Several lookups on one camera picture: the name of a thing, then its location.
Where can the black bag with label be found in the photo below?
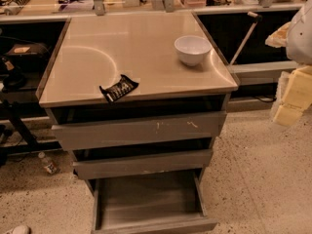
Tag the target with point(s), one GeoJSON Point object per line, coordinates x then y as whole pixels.
{"type": "Point", "coordinates": [29, 57]}

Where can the white shoe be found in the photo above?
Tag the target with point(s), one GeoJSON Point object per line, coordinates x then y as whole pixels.
{"type": "Point", "coordinates": [21, 229]}

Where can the white bowl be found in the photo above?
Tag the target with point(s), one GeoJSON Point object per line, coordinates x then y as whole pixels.
{"type": "Point", "coordinates": [191, 49]}

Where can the grey drawer cabinet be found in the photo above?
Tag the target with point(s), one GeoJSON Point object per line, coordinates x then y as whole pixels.
{"type": "Point", "coordinates": [96, 51]}

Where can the black stand leg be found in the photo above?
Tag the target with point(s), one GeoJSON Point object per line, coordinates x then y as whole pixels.
{"type": "Point", "coordinates": [31, 142]}

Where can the grey top drawer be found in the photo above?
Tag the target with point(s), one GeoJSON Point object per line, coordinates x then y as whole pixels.
{"type": "Point", "coordinates": [139, 130]}

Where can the grey middle drawer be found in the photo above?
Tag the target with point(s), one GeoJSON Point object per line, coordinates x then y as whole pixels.
{"type": "Point", "coordinates": [143, 165]}

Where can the grey bottom drawer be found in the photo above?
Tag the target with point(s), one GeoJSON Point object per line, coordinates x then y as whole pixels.
{"type": "Point", "coordinates": [165, 203]}

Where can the grey drawer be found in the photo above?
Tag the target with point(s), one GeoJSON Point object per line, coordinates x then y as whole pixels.
{"type": "Point", "coordinates": [139, 130]}
{"type": "Point", "coordinates": [165, 203]}
{"type": "Point", "coordinates": [143, 165]}

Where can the black snack wrapper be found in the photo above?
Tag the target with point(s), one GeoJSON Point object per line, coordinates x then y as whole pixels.
{"type": "Point", "coordinates": [123, 87]}

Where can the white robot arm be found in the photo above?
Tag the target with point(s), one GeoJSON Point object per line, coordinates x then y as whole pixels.
{"type": "Point", "coordinates": [294, 91]}

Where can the plastic water bottle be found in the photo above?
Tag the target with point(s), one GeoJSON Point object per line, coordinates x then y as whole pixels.
{"type": "Point", "coordinates": [48, 163]}

